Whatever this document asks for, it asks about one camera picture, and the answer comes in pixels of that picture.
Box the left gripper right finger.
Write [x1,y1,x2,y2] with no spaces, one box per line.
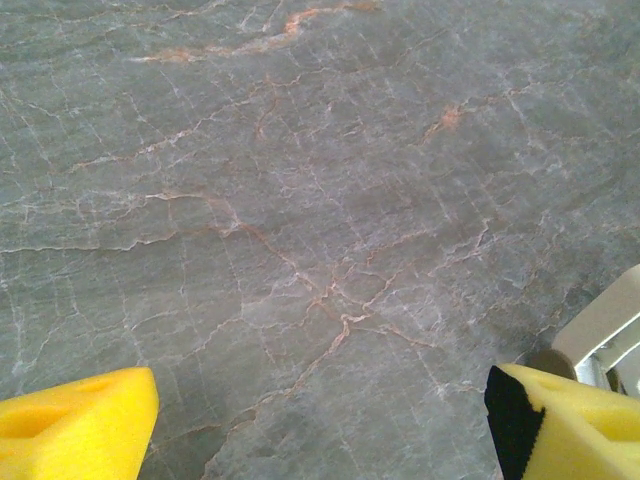
[483,363,640,480]

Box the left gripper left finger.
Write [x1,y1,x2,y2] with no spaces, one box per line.
[0,366,161,480]

